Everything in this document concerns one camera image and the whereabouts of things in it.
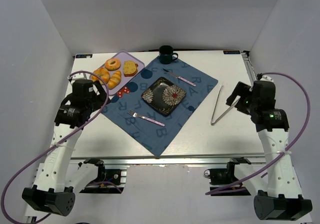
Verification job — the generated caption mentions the long bread roll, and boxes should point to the long bread roll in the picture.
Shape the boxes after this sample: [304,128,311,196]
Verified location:
[108,71,122,89]

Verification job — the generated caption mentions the metal tongs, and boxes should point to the metal tongs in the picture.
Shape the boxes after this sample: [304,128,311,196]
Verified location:
[210,83,239,126]

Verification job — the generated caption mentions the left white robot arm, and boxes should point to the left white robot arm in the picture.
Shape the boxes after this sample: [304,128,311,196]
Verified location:
[22,79,108,217]

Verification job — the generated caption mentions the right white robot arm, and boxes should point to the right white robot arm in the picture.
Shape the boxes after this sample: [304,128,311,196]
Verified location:
[226,80,313,221]

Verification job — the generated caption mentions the croissant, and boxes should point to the croissant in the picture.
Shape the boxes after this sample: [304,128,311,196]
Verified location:
[91,67,110,84]

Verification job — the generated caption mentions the left table label sticker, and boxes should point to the left table label sticker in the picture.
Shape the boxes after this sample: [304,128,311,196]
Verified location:
[75,54,92,58]

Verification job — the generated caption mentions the table label sticker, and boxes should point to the table label sticker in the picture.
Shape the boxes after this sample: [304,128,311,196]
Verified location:
[75,54,92,58]
[223,50,241,55]

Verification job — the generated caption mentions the glazed bagel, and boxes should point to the glazed bagel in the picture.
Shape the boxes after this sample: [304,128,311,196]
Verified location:
[104,58,121,71]

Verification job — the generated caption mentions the blue letter placemat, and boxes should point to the blue letter placemat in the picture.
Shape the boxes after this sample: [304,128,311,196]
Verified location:
[102,58,218,156]

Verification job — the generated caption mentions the toast slice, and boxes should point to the toast slice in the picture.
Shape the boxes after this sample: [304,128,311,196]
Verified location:
[123,60,139,77]

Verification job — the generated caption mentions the right table label sticker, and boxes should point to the right table label sticker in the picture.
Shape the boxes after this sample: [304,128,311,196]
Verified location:
[223,50,241,55]

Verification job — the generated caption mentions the black floral square plate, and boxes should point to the black floral square plate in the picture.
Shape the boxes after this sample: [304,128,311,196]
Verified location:
[141,77,186,116]

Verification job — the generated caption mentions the dark green mug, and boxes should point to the dark green mug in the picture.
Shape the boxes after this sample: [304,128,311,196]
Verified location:
[159,45,178,64]

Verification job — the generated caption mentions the pink handled fork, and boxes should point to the pink handled fork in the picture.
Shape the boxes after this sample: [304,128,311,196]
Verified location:
[127,110,165,127]

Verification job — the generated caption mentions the pink handled knife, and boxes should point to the pink handled knife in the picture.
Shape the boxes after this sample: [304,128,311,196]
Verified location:
[163,68,196,87]

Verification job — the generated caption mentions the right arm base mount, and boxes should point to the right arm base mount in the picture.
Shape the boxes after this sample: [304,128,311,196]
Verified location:
[203,157,252,196]

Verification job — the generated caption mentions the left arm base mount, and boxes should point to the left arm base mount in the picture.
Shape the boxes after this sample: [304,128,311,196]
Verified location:
[78,158,124,194]

